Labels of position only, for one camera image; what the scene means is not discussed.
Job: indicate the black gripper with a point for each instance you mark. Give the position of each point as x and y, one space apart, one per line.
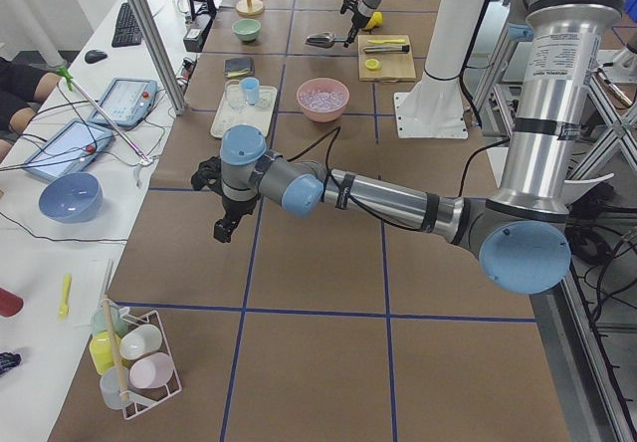
356 20
239 207

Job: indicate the metal ice scoop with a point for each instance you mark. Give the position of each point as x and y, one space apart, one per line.
326 40

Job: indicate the pile of clear ice cubes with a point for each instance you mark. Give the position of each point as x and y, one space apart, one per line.
322 100

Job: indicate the blue plastic cup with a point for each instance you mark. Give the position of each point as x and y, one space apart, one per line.
251 89

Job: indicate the white cup in rack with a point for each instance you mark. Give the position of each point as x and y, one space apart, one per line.
143 340

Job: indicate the pink cup in rack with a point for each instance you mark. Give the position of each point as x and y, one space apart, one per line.
152 371

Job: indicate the yellow cup in rack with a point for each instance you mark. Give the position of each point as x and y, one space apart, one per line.
101 352

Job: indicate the clear cup in rack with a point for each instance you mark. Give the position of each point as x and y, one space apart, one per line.
110 390

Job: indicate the yellow lemons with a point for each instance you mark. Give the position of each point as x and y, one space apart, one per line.
375 21

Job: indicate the yellow lemon half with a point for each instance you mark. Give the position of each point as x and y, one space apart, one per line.
373 64

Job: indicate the wooden cutting board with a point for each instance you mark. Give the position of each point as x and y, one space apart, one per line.
396 67

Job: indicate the pink bowl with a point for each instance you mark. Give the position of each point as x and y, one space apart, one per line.
323 83

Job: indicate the green bowl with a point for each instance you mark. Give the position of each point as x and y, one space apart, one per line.
247 30

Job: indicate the wooden stand with round base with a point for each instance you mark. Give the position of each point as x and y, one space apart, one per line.
250 8

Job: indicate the cream bear tray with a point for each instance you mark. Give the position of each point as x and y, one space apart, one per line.
258 116

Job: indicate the grey folded cloth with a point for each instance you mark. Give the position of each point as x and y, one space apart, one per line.
239 67

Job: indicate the clear wine glass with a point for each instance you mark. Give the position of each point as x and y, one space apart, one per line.
234 96

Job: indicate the blue bowl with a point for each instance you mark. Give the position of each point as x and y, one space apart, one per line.
72 198

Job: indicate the far teach pendant tablet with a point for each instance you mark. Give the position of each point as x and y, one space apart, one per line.
128 101

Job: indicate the teach pendant tablet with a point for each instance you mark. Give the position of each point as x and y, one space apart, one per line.
69 150
128 101

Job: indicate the near teach pendant tablet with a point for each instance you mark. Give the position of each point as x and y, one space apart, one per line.
69 150

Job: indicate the yellow plastic spoon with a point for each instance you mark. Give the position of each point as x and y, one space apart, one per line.
63 309

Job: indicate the black computer mouse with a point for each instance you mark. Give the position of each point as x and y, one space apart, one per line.
93 56

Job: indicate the black keyboard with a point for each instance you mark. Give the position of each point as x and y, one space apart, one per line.
126 30

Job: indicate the red cylinder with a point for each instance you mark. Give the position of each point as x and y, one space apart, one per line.
10 304

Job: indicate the person at desk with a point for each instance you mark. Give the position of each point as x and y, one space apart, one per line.
21 86

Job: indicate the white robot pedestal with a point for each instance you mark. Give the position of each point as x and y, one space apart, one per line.
434 107

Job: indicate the white wire cup rack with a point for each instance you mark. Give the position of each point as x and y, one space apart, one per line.
134 360

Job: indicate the aluminium frame post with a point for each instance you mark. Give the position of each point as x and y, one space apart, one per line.
158 54

